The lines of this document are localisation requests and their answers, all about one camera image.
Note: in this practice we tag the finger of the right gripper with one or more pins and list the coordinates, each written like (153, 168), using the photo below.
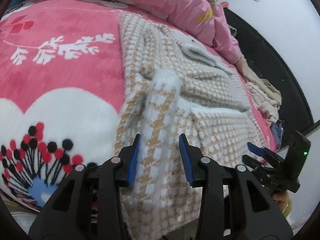
(259, 151)
(254, 164)

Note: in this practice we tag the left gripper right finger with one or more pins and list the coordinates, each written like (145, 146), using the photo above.
(234, 204)

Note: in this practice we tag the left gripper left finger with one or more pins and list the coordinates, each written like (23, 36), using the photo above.
(87, 204)

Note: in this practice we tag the beige white checkered knit cardigan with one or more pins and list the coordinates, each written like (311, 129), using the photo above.
(174, 85)

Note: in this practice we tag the cream clothes pile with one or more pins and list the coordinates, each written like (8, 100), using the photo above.
(265, 99)

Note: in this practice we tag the right hand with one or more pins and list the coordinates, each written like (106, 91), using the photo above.
(282, 199)

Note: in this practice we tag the white green fuzzy sleeve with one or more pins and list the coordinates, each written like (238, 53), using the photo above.
(286, 212)

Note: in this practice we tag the black padded headboard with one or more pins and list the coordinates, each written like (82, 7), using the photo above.
(265, 61)

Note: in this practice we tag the pink floral fleece blanket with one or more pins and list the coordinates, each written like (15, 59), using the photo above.
(62, 91)

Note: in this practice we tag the pink floral quilt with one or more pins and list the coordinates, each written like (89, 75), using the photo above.
(203, 19)

